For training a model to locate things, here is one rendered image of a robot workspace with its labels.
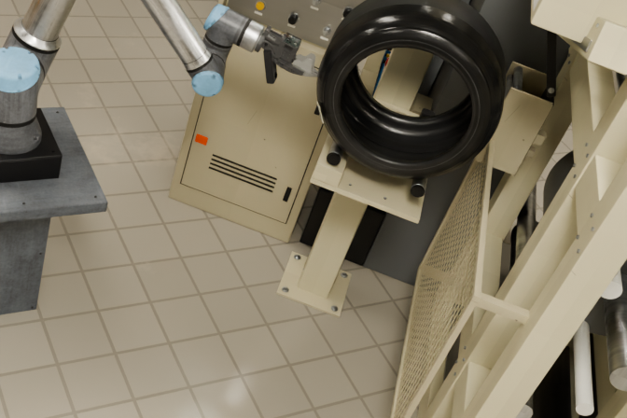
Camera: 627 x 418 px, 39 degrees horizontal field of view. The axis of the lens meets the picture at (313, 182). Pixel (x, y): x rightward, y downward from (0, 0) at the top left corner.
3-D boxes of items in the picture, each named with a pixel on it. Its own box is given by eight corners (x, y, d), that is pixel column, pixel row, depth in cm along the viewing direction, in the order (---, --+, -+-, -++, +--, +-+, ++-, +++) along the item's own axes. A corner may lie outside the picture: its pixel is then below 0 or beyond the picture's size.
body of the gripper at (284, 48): (299, 50, 267) (262, 32, 266) (287, 73, 272) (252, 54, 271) (304, 39, 273) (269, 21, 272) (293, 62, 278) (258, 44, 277)
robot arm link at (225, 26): (207, 22, 278) (218, -5, 272) (243, 41, 278) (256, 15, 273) (198, 34, 270) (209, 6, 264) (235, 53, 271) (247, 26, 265)
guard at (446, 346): (417, 268, 345) (491, 124, 304) (422, 270, 345) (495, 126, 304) (383, 452, 272) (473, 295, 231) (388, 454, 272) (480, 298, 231)
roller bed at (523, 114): (477, 131, 318) (512, 61, 300) (516, 146, 318) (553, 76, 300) (473, 160, 302) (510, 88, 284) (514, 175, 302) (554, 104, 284)
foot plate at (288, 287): (291, 252, 376) (293, 248, 375) (351, 275, 376) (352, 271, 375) (275, 293, 354) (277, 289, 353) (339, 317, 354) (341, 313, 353)
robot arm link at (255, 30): (236, 51, 270) (244, 37, 278) (251, 59, 271) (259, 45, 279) (246, 27, 265) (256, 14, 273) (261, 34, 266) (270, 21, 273)
